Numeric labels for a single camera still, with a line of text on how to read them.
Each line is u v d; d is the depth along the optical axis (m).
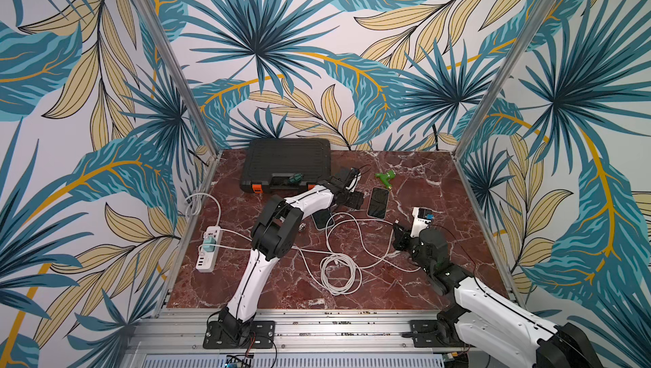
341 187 0.81
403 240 0.74
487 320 0.52
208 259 0.85
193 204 1.00
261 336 0.73
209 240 0.84
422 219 0.72
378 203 1.00
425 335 0.73
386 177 1.10
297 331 0.75
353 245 0.92
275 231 0.59
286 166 1.05
